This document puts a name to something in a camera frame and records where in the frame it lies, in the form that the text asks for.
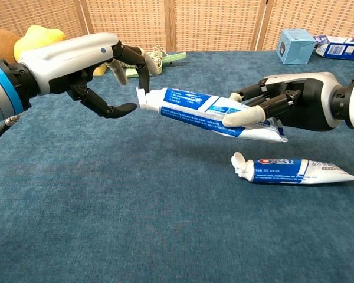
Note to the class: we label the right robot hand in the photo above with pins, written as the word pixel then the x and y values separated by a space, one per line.
pixel 309 103

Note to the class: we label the light green dustpan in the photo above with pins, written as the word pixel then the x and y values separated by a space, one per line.
pixel 174 57

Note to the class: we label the blue toothpaste carton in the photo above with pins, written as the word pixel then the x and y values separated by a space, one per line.
pixel 342 50

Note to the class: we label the brown plush toy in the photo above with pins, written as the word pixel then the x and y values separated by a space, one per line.
pixel 0 44

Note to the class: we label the light blue cardboard box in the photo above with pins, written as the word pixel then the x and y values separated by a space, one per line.
pixel 295 47

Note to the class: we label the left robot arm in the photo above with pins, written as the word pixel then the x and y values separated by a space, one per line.
pixel 0 91

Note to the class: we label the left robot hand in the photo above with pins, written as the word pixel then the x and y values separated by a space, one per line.
pixel 65 62

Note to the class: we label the yellow plush toy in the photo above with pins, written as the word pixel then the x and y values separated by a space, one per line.
pixel 38 36

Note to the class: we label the blue white toothpaste tube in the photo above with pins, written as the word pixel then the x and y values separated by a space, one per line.
pixel 188 109
pixel 283 171

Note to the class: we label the wicker folding screen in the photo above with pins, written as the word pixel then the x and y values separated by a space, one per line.
pixel 129 23

